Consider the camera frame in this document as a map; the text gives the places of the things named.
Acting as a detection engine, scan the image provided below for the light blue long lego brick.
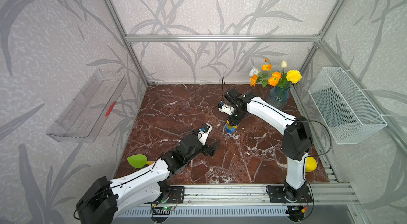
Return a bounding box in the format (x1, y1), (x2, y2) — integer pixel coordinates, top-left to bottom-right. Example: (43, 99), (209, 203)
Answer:
(225, 124), (236, 134)

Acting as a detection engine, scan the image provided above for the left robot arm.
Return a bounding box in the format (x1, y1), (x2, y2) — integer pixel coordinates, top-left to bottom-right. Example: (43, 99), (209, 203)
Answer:
(74, 131), (220, 224)

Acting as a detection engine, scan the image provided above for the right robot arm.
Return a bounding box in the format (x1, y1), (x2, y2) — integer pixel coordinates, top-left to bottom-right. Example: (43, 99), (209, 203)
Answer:
(218, 88), (313, 202)

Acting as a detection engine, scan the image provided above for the blue glass vase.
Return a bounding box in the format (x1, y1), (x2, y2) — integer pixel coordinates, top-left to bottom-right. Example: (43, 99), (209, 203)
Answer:
(266, 87), (290, 110)

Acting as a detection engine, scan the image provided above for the orange yellow flower bouquet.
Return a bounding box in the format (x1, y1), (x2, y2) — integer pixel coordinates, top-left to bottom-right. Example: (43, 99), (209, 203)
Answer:
(249, 58), (302, 89)

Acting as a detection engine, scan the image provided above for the green plastic leaf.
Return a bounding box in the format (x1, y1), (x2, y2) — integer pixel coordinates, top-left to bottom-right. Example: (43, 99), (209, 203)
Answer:
(127, 155), (147, 169)

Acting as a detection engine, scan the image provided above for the left circuit board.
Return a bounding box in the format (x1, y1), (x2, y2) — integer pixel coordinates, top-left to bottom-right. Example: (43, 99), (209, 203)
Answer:
(151, 205), (177, 216)

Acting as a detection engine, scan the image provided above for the circuit board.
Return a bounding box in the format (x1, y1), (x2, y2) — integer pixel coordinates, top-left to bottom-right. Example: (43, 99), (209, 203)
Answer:
(286, 206), (306, 223)
(151, 205), (177, 216)

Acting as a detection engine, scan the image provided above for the red object in tray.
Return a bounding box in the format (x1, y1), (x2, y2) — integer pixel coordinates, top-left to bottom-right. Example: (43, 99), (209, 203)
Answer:
(105, 102), (116, 118)

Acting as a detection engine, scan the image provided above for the yellow bottle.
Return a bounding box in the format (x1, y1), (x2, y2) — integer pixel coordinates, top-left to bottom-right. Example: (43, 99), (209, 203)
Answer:
(305, 156), (318, 173)

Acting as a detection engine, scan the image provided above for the right circuit board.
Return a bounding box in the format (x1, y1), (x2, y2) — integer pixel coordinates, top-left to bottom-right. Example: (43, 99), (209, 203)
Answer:
(286, 206), (306, 223)

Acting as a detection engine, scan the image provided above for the clear plastic tray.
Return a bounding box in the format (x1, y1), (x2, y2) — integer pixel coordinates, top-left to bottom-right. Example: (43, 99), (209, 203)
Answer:
(46, 69), (128, 143)

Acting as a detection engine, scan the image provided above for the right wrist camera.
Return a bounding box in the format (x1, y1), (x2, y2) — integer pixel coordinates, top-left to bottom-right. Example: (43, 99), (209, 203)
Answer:
(218, 101), (234, 115)

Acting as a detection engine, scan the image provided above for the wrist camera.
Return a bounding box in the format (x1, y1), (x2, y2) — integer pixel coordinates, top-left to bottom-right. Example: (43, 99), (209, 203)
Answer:
(197, 123), (213, 145)
(218, 101), (234, 115)

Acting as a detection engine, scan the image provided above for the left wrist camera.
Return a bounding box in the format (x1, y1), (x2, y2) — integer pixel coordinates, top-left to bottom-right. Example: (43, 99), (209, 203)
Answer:
(197, 123), (213, 145)

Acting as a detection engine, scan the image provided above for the aluminium front rail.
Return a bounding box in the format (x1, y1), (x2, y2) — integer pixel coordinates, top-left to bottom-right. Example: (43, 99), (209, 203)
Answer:
(91, 183), (360, 208)

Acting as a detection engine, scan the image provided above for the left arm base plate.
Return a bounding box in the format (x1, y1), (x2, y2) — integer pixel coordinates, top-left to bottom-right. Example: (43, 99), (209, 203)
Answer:
(160, 186), (185, 204)

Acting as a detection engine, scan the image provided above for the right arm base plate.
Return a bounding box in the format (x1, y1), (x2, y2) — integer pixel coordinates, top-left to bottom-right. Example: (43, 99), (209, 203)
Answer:
(266, 184), (314, 203)

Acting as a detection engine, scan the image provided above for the aluminium frame crossbar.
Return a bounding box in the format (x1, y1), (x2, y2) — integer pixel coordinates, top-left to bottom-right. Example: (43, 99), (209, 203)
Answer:
(126, 35), (319, 43)

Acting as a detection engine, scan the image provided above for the white wire basket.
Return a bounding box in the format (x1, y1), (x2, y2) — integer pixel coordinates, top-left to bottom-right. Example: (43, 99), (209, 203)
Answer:
(308, 67), (387, 144)

